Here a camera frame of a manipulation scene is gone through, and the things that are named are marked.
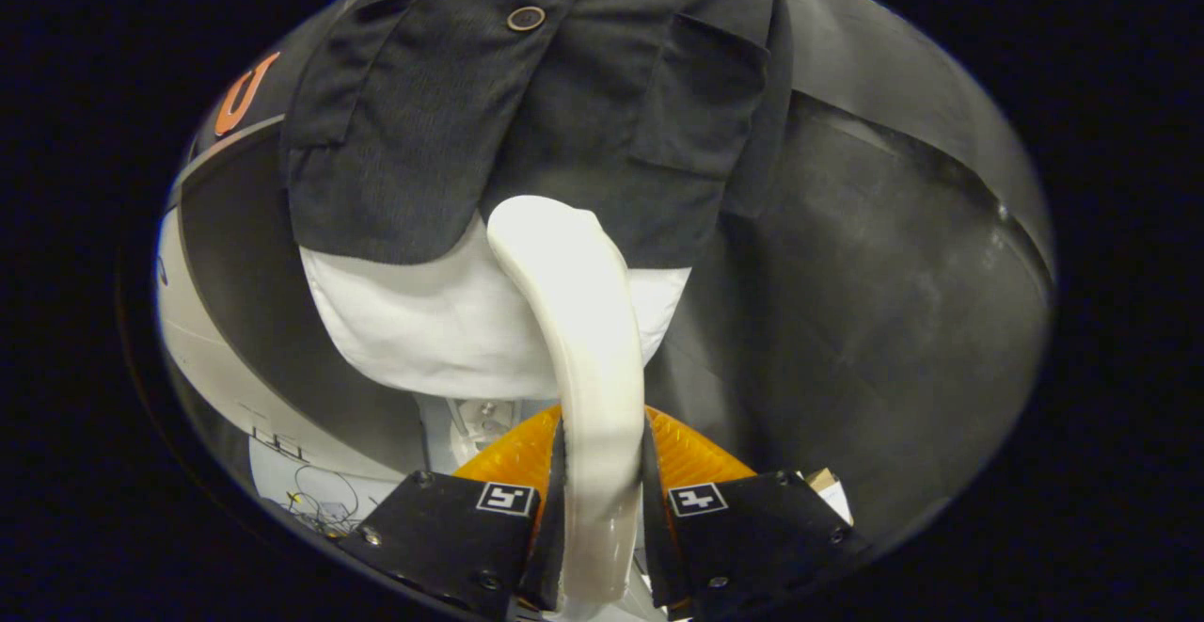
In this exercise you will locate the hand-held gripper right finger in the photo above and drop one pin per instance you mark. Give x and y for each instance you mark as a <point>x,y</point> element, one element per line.
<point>663,566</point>

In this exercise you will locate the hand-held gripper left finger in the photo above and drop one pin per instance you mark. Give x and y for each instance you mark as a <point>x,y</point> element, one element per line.
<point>547,570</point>

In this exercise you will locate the white shirt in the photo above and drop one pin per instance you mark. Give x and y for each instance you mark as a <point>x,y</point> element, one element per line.
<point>433,321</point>

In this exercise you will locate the black blazer jacket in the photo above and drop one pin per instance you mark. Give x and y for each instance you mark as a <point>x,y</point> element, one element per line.
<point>564,114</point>

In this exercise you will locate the white steamer stand base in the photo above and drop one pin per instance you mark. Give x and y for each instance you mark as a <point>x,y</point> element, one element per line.
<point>484,420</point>

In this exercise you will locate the small cardboard box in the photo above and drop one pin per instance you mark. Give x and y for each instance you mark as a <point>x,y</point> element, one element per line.
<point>832,495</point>

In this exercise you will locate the dark grey board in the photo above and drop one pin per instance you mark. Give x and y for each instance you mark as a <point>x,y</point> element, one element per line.
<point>894,321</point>

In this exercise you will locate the plain black backdrop cloth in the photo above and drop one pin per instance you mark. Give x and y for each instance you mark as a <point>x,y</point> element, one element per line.
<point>903,67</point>

